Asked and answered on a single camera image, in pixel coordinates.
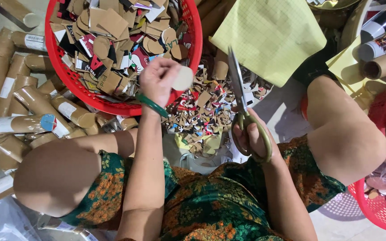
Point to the person's right hand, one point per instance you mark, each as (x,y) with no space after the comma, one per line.
(258,140)

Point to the person's left hand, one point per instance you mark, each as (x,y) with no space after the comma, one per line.
(156,80)

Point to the person's left fingers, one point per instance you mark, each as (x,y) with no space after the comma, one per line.
(164,65)

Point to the round cardboard disc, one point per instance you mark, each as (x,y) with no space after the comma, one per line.
(183,78)

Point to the green bangle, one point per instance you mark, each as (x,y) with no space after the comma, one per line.
(152,105)

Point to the pile of cut cardboard pieces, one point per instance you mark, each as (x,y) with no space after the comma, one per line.
(112,43)

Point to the heap of cardboard scraps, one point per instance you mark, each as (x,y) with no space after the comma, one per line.
(206,110)

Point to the large red plastic basket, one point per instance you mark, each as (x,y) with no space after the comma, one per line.
(62,73)

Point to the white plastic bag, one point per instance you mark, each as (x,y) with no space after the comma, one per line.
(203,164)

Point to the yellow grid paper sheet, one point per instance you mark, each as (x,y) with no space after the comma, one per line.
(270,36)

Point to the heap of brown cardboard tubes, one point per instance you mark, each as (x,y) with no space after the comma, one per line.
(22,97)

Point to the person's green floral garment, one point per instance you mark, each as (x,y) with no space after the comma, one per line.
(206,207)

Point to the person's left leg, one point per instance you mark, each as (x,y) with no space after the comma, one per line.
(59,177)

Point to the plain yellow paper sheet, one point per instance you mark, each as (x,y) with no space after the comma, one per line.
(347,67)

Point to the open brown cardboard tube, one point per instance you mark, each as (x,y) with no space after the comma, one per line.
(385,63)

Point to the black and white printed tube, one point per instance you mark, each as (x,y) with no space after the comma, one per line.
(382,21)

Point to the colourful printed tube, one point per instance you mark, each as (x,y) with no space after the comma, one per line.
(385,43)

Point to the clear plastic bags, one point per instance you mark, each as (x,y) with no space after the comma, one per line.
(2,221)

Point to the red basket with plastic bag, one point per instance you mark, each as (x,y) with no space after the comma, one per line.
(377,211)

